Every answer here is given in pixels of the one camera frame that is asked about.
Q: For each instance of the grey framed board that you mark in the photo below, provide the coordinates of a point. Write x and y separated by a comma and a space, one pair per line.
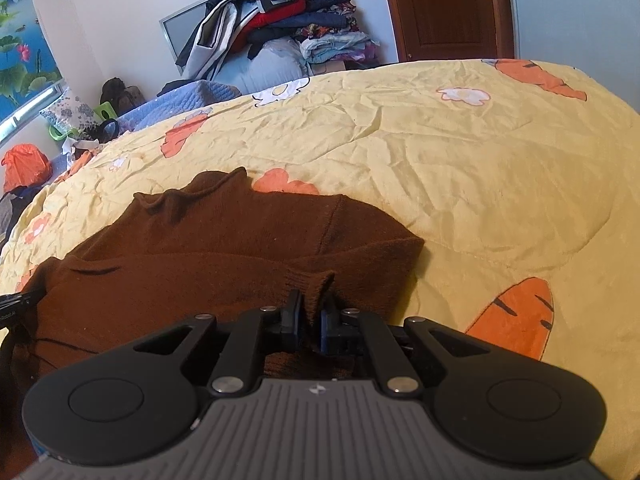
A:
177, 25

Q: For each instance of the lotus print roller blind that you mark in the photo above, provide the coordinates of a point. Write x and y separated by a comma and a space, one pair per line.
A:
22, 45

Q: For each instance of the dark bag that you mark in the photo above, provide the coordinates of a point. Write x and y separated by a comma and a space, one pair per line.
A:
117, 92

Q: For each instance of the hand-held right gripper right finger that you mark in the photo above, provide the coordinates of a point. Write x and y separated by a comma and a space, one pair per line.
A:
327, 331

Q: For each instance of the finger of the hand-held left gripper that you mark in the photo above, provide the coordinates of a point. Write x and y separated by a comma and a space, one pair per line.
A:
24, 299

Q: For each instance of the yellow carrot print blanket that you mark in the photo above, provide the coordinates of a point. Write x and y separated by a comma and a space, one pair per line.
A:
450, 185

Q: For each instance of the brown wooden door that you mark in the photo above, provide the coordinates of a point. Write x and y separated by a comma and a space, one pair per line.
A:
440, 5

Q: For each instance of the dark grey clothes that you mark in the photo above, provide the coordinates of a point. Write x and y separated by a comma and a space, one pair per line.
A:
10, 210

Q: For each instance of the blue quilted cover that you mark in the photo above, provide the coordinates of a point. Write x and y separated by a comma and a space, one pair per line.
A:
165, 105

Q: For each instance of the pile of folded clothes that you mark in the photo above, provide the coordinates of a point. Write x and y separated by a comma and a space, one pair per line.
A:
280, 5

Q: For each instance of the light blue bedding bundle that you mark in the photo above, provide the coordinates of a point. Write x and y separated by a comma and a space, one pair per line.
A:
270, 70

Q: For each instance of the orange plastic bag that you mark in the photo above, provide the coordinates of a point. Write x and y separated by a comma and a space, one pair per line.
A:
25, 165

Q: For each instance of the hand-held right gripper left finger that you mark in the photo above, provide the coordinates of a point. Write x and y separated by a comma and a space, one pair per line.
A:
292, 321

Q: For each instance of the green plastic stool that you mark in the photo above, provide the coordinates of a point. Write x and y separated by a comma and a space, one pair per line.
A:
102, 110

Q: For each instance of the brown knit sweater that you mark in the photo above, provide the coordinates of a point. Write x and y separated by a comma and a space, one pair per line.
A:
200, 260

